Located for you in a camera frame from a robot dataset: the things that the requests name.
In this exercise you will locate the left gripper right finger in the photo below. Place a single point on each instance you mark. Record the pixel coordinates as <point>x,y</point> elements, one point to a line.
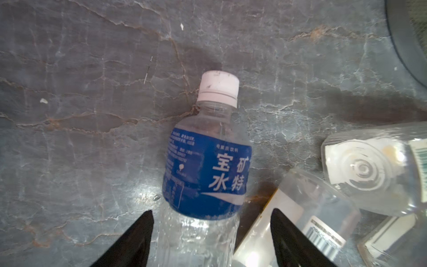
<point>292,247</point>

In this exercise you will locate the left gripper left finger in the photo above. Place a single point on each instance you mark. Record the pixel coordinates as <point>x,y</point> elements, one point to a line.
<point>133,247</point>

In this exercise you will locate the yellow label clear bottle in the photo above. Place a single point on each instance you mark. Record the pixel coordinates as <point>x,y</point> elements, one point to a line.
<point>324,215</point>

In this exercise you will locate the green white label small bottle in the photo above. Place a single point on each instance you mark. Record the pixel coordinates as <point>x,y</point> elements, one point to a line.
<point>397,242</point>

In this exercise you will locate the red white label square bottle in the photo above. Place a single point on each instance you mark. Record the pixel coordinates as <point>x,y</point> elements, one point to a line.
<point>382,169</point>

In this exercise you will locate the grey plastic waste bin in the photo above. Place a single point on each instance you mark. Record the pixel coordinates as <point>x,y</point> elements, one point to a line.
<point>407,25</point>

